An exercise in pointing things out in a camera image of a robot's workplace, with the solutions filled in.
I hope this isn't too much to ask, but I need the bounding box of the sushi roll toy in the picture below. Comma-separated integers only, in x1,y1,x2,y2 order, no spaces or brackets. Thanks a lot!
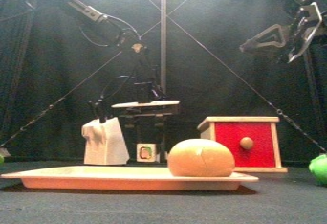
135,143,159,164

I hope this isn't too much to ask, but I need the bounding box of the pink rectangular plate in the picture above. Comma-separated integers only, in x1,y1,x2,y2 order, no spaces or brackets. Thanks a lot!
0,165,261,192

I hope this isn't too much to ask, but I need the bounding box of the tan round bread toy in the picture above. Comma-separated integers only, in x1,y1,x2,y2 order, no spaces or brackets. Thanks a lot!
166,138,237,178

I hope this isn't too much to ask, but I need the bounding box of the red drawer with wooden knob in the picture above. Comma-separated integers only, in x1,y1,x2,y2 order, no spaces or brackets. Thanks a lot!
214,122,278,168

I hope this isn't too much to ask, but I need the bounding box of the wooden drawer box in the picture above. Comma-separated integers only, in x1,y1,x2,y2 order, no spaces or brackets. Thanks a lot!
195,116,289,174

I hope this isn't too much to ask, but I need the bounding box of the green toy vegetable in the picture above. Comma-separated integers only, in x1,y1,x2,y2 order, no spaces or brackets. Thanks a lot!
309,153,327,187

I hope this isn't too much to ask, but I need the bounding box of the black handled knife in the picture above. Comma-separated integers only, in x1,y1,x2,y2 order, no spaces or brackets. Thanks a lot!
96,99,115,124
87,99,100,123

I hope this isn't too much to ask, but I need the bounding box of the diagonal brace wire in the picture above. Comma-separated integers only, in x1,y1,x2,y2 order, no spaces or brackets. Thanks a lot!
0,0,215,148
124,0,327,154

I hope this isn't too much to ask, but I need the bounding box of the vertical metal frame pole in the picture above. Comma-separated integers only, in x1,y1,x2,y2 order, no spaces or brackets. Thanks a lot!
161,0,167,96

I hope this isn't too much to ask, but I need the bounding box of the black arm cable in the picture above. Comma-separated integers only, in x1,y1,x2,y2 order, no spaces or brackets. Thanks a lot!
78,14,143,49

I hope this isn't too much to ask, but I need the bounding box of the white frame foot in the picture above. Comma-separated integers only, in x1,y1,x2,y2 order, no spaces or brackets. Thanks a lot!
0,146,14,159

